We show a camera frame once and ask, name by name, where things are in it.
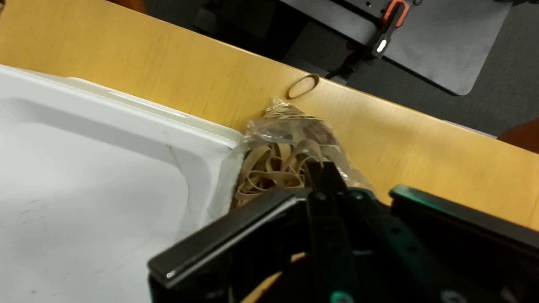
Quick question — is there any black clamp with orange handle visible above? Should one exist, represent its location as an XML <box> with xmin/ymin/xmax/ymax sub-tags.
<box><xmin>327</xmin><ymin>0</ymin><xmax>415</xmax><ymax>81</ymax></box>

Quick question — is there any black perforated board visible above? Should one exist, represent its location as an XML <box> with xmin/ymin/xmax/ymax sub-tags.
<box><xmin>280</xmin><ymin>0</ymin><xmax>516</xmax><ymax>97</ymax></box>

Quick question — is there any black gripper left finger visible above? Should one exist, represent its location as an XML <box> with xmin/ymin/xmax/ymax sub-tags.
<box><xmin>307</xmin><ymin>160</ymin><xmax>361</xmax><ymax>303</ymax></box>

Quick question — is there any white plastic storage box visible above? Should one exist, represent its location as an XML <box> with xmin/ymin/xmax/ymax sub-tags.
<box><xmin>0</xmin><ymin>62</ymin><xmax>246</xmax><ymax>303</ymax></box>

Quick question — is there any reddish brown chair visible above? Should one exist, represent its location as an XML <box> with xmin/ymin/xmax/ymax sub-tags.
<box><xmin>497</xmin><ymin>116</ymin><xmax>539</xmax><ymax>155</ymax></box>

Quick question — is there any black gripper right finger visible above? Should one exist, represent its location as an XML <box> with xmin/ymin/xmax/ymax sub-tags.
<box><xmin>344</xmin><ymin>190</ymin><xmax>445</xmax><ymax>303</ymax></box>

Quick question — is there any tan rubber band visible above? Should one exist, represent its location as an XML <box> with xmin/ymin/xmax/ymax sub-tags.
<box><xmin>284</xmin><ymin>72</ymin><xmax>322</xmax><ymax>101</ymax></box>

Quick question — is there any clear packet of rubber bands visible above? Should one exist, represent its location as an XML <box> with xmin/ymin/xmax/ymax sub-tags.
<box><xmin>226</xmin><ymin>97</ymin><xmax>378</xmax><ymax>212</ymax></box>

